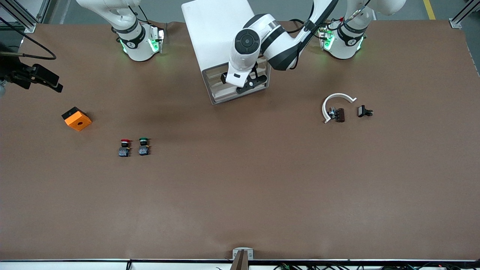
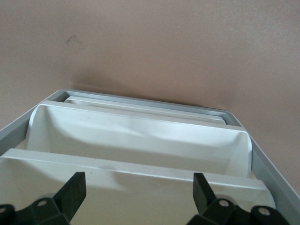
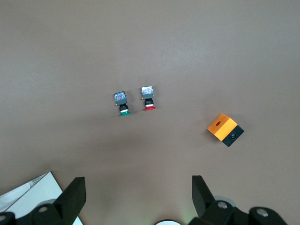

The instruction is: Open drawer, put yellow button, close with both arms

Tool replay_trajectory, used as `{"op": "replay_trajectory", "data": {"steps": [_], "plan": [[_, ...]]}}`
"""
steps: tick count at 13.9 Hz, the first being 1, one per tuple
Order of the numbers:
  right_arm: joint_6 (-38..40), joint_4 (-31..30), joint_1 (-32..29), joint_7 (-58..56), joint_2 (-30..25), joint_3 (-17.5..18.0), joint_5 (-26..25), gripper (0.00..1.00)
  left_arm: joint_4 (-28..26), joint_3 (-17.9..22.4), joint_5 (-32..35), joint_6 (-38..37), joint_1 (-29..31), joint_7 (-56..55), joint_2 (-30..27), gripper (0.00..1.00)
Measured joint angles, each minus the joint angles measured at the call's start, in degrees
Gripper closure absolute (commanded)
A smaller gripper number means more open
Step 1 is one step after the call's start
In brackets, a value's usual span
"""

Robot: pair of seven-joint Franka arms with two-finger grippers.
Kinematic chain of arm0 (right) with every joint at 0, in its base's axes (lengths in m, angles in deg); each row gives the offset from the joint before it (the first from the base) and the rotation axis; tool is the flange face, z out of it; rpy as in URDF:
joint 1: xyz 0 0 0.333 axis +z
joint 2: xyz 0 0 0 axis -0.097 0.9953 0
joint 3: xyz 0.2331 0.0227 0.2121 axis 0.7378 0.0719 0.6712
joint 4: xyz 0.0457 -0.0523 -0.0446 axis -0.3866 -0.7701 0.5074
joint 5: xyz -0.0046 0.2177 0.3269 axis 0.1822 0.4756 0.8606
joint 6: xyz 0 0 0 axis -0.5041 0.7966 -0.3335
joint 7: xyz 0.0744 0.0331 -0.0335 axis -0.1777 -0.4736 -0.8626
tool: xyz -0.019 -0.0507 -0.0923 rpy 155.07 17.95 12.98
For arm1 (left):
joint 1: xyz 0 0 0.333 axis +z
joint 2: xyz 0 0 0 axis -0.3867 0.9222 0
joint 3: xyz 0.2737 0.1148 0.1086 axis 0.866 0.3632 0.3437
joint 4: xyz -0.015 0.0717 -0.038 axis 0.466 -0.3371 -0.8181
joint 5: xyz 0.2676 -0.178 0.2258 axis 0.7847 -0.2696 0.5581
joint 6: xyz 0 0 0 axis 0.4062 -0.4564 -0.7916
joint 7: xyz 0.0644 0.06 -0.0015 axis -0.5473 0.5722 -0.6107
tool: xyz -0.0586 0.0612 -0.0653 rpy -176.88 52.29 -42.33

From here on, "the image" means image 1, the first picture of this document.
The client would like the red push button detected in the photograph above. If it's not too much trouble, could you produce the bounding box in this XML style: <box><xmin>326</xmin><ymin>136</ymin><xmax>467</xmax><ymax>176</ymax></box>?
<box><xmin>118</xmin><ymin>138</ymin><xmax>132</xmax><ymax>158</ymax></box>

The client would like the white curved plastic piece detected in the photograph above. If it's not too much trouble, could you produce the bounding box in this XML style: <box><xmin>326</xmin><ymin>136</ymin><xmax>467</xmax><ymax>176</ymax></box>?
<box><xmin>322</xmin><ymin>93</ymin><xmax>357</xmax><ymax>124</ymax></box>

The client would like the brown table mat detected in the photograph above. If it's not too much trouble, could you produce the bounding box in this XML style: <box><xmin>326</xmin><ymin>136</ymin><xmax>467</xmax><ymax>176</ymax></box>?
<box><xmin>0</xmin><ymin>21</ymin><xmax>480</xmax><ymax>261</ymax></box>

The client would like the brown black component block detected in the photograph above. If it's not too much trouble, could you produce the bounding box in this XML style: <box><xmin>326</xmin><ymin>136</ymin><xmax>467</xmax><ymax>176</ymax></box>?
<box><xmin>328</xmin><ymin>107</ymin><xmax>345</xmax><ymax>123</ymax></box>

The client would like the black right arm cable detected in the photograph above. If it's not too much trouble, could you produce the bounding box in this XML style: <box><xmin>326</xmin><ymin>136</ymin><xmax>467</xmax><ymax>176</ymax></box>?
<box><xmin>0</xmin><ymin>17</ymin><xmax>57</xmax><ymax>60</ymax></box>

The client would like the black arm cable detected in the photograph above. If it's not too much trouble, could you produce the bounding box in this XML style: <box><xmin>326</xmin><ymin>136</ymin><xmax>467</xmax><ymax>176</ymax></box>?
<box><xmin>0</xmin><ymin>17</ymin><xmax>57</xmax><ymax>60</ymax></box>
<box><xmin>287</xmin><ymin>0</ymin><xmax>372</xmax><ymax>72</ymax></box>

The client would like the aluminium frame post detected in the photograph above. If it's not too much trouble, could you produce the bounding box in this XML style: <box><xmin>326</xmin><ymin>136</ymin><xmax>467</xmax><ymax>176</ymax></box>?
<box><xmin>449</xmin><ymin>0</ymin><xmax>480</xmax><ymax>29</ymax></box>
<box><xmin>0</xmin><ymin>0</ymin><xmax>51</xmax><ymax>34</ymax></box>

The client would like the orange button enclosure box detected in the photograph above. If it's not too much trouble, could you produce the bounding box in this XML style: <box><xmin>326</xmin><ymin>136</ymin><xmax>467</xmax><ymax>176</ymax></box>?
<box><xmin>61</xmin><ymin>106</ymin><xmax>92</xmax><ymax>132</ymax></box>

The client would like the black base cable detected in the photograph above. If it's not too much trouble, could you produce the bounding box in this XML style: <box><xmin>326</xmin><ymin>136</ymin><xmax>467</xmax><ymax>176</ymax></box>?
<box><xmin>289</xmin><ymin>18</ymin><xmax>325</xmax><ymax>40</ymax></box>

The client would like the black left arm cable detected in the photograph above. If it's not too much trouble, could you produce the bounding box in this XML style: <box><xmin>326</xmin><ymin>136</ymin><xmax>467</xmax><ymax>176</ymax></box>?
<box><xmin>287</xmin><ymin>0</ymin><xmax>372</xmax><ymax>72</ymax></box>

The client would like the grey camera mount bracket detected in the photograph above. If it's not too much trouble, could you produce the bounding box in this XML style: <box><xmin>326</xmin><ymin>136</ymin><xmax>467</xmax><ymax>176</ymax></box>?
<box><xmin>230</xmin><ymin>247</ymin><xmax>254</xmax><ymax>270</ymax></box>

